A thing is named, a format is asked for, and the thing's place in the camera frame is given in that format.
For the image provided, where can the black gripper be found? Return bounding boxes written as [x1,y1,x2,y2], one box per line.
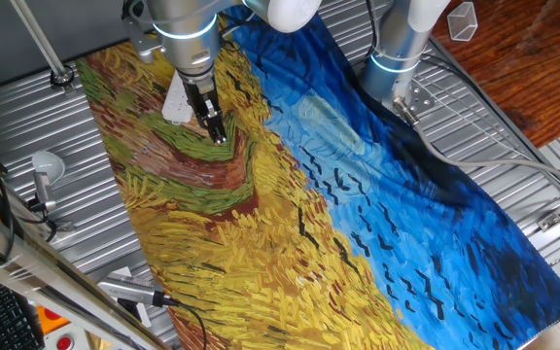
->
[177,67,228,146]

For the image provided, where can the white power strip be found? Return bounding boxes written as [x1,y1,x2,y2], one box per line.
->
[161,70,194,126]

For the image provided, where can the Van Gogh painting print cloth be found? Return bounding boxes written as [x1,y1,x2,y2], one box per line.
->
[74,4,560,350]

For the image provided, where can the silver metal pole with base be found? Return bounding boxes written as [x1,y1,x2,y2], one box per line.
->
[8,0,76,91]

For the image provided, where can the orange emergency stop button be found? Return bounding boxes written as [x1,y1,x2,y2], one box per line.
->
[35,304,71,335]

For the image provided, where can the grey box with red button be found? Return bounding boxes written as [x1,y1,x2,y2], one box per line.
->
[41,328,89,350]

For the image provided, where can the clear plastic cup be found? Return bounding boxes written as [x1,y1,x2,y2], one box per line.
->
[446,1,479,43]

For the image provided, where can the brown wooden table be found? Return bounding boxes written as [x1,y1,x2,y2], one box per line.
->
[430,0,560,150]

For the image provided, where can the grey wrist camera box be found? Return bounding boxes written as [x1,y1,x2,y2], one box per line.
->
[122,17,162,65]

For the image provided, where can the silver ribbed camera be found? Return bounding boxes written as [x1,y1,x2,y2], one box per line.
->
[96,274,180,308]

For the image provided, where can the black camera cable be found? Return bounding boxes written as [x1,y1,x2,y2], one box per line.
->
[162,296,208,350]

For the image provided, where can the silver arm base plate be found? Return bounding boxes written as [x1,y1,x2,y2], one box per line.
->
[390,77,438,117]

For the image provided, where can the aluminium frame bar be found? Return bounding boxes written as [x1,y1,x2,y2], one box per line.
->
[0,196,172,350]

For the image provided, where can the black looping cable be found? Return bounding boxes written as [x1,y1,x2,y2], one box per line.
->
[0,159,60,266]

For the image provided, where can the thin base cables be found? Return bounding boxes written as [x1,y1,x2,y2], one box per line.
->
[413,51,560,198]

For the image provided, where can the thick grey base cable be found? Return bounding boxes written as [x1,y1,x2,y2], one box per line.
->
[393,96,560,193]

